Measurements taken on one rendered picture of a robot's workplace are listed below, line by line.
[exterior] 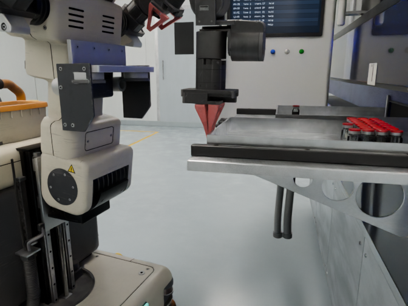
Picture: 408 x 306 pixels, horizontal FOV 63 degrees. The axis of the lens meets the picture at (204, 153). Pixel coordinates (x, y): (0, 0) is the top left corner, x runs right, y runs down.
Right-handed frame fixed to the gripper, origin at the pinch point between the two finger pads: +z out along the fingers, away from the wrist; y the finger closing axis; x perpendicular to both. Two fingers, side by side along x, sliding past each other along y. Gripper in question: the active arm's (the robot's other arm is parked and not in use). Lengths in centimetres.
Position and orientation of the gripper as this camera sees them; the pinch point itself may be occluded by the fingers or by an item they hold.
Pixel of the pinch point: (209, 135)
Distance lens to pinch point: 66.6
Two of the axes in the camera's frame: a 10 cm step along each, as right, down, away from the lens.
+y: 9.7, 0.7, -2.2
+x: 2.3, -2.3, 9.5
